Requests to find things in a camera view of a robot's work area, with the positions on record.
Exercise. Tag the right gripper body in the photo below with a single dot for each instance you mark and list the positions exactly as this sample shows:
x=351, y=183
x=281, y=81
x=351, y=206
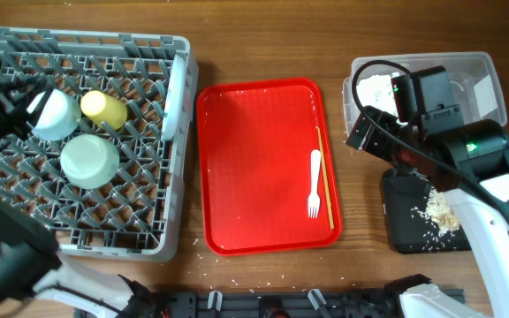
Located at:
x=383, y=143

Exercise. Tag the small green saucer bowl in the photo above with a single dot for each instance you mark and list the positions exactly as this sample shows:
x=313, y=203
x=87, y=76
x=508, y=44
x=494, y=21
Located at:
x=59, y=117

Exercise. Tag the white paper napkin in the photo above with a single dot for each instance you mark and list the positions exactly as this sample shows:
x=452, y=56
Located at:
x=376, y=91

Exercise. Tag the wooden chopstick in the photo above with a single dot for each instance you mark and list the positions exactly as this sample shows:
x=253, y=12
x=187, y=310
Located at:
x=325, y=180

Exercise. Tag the green bowl with rice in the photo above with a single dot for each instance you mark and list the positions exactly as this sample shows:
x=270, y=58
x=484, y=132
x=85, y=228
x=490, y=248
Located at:
x=89, y=161

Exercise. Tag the yellow plastic cup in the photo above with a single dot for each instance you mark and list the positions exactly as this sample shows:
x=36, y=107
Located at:
x=100, y=107

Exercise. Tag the white plastic fork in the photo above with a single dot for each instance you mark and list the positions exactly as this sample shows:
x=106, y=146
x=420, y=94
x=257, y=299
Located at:
x=313, y=197

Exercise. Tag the pile of leftover rice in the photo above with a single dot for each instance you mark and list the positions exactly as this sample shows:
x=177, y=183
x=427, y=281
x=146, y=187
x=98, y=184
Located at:
x=443, y=224

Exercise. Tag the light blue round plate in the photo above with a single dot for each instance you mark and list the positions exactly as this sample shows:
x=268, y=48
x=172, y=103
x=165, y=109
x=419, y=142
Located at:
x=174, y=98

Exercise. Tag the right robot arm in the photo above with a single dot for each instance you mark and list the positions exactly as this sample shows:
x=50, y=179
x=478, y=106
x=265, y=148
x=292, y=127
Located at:
x=467, y=163

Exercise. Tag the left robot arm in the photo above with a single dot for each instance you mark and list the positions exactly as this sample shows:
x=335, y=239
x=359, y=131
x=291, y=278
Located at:
x=32, y=265

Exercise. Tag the grey plastic dishwasher rack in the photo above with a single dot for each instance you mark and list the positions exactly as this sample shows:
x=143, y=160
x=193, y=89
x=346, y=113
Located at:
x=136, y=216

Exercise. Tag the clear plastic waste bin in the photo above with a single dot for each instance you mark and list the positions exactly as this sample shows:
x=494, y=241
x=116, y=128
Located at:
x=463, y=71

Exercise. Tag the black rectangular tray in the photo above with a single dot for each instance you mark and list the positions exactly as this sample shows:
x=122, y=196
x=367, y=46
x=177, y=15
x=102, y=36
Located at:
x=402, y=191

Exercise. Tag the white label on bin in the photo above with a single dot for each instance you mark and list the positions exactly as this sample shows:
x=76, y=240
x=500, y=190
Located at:
x=485, y=96

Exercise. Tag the red plastic serving tray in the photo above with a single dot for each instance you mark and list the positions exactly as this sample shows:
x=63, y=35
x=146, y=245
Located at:
x=254, y=144

